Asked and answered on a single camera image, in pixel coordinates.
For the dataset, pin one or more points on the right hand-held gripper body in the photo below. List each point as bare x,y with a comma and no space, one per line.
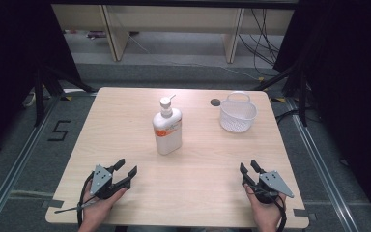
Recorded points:
272,183

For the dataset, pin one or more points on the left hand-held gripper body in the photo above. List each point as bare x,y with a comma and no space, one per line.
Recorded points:
101,180

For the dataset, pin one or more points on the white perforated plastic basket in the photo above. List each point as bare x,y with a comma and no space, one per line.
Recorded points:
238,114

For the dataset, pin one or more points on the white pump bottle orange label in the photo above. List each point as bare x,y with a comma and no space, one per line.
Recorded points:
168,129

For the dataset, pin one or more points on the person's left hand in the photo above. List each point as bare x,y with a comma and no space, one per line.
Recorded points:
98,208

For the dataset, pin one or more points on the person's right hand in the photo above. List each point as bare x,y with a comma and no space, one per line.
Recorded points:
265,214

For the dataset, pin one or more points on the black tape strip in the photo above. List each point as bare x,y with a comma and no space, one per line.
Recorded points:
302,213
53,203

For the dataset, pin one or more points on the black round table grommet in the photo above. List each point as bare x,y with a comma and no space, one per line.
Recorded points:
215,102

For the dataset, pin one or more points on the black metal stand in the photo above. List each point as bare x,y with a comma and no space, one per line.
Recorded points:
39,96
302,96

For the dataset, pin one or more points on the black curtain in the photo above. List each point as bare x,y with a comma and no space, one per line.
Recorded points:
9,64
351,80

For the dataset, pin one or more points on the light wooden desk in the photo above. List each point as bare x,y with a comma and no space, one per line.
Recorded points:
174,19

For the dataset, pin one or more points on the silver floor rail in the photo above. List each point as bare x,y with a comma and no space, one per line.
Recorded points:
16,167
322,167

